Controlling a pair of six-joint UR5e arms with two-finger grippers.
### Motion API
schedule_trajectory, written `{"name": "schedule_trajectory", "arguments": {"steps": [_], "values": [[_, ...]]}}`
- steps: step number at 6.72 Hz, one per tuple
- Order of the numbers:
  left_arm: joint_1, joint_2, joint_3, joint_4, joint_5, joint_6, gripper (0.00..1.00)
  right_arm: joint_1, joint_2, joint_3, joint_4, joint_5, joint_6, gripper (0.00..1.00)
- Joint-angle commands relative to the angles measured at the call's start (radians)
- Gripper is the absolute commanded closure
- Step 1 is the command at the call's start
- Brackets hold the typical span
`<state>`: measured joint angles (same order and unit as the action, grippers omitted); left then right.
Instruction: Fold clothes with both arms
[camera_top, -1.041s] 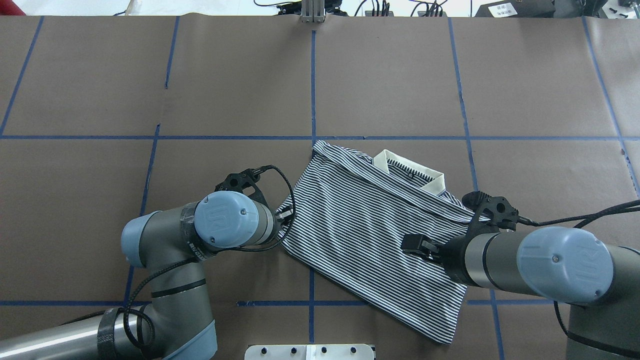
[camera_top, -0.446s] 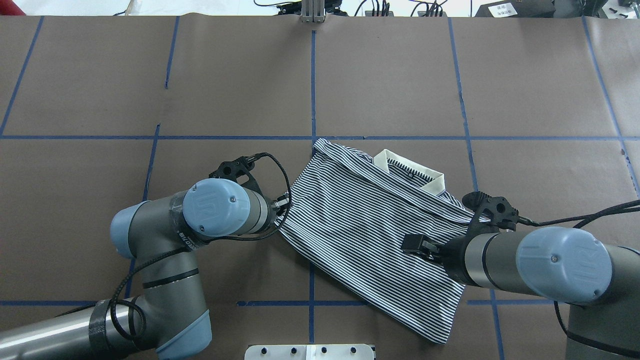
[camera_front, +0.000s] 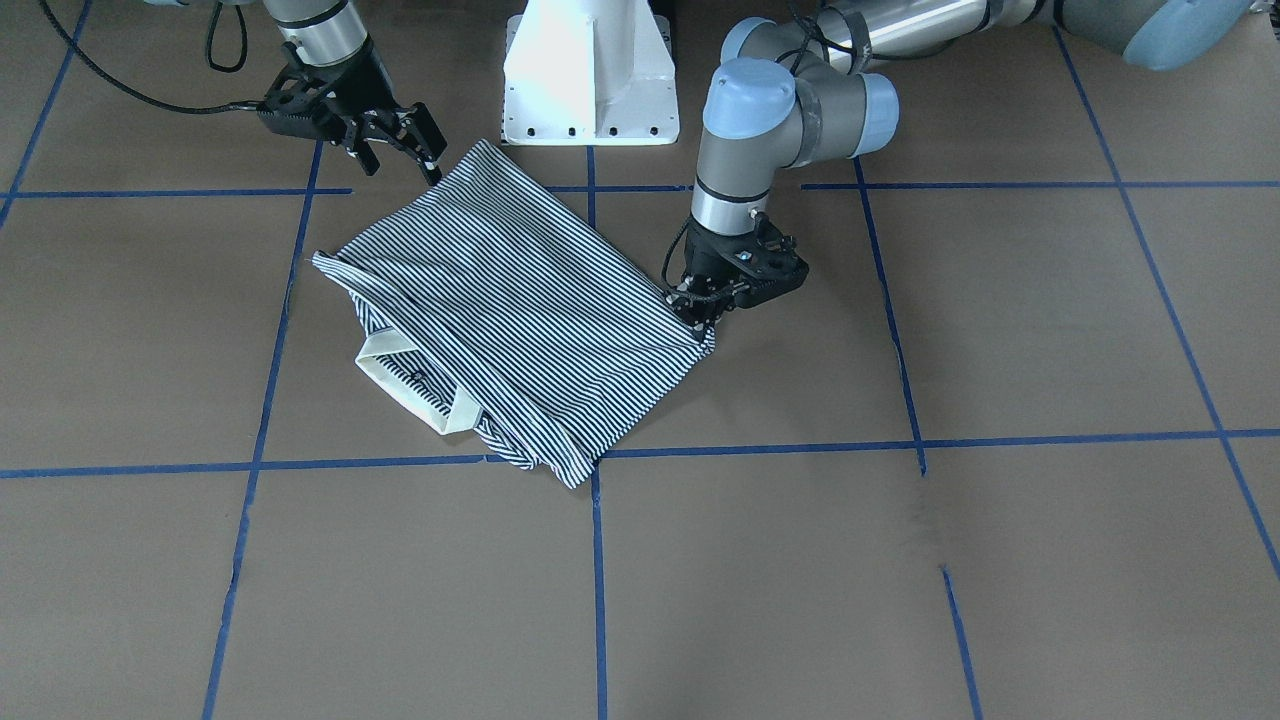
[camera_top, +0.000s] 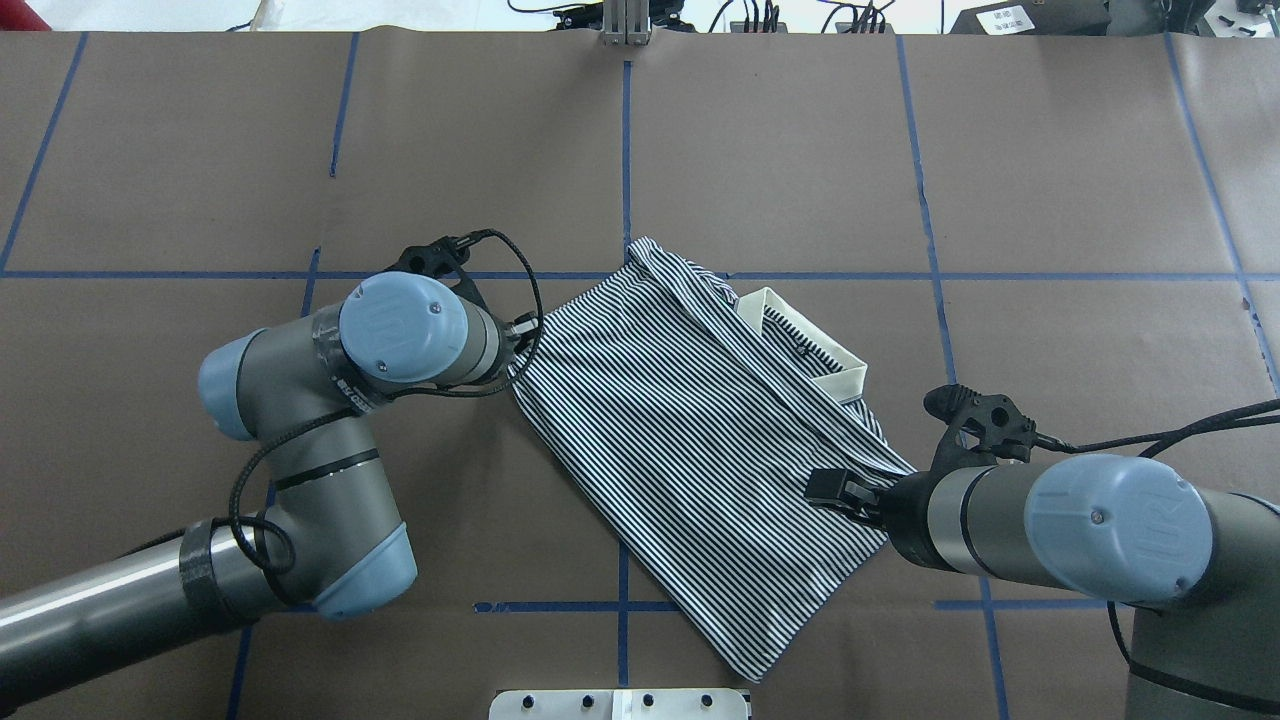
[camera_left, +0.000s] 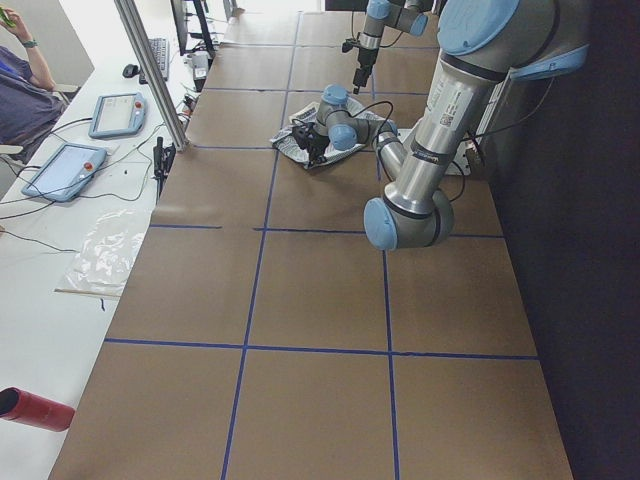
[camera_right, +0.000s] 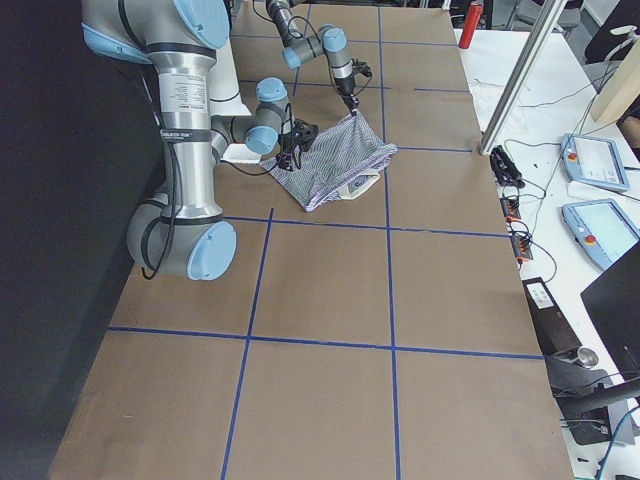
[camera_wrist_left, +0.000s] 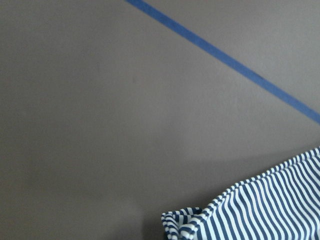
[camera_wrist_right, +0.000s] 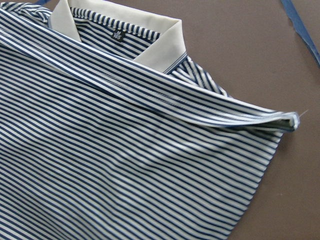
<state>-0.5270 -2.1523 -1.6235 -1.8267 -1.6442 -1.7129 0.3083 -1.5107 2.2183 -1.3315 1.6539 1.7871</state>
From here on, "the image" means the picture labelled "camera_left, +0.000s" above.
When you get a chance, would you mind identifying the black clamp tool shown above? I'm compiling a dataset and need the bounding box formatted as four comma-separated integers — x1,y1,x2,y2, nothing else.
153,137,176,201

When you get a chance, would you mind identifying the seated person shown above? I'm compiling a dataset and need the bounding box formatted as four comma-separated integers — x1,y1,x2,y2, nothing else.
1,7,65,164

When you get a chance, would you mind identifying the black computer mouse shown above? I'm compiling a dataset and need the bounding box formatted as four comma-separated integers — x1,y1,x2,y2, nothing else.
122,64,139,78

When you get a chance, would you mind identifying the teach pendant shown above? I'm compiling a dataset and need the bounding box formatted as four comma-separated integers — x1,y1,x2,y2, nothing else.
21,143,107,202
88,92,147,140

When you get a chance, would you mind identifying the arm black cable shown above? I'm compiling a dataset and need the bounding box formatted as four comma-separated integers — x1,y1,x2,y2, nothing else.
349,99,556,201

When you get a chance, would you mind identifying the black keyboard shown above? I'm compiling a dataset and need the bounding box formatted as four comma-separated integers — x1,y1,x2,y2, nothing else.
148,37,170,81

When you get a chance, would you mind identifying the blue white striped polo shirt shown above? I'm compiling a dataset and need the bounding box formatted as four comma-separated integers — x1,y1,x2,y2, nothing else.
270,98,398,170

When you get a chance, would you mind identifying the upper teach pendant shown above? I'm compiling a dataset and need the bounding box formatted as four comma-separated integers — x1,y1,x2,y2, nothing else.
88,92,147,140

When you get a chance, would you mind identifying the clear plastic bag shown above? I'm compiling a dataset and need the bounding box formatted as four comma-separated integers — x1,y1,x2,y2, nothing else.
55,209,151,298

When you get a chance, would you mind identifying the aluminium frame post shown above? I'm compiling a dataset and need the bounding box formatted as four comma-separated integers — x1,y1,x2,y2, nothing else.
114,0,188,152

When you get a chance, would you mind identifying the lower teach pendant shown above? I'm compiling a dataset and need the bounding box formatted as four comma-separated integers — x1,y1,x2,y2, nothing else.
21,143,107,202

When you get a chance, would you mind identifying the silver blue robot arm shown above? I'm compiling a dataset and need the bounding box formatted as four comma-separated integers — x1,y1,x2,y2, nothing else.
292,0,592,250
342,0,434,94

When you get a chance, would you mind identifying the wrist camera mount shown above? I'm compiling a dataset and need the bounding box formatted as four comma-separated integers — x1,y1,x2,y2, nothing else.
341,38,361,53

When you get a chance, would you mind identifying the red bottle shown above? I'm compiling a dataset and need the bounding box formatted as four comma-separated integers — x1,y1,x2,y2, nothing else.
1,387,75,432

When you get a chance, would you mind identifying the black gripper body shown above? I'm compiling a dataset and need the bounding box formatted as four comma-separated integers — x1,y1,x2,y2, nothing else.
292,123,328,166
353,47,376,89

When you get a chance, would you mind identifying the brown table cover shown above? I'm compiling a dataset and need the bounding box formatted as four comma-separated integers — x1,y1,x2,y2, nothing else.
51,2,571,479

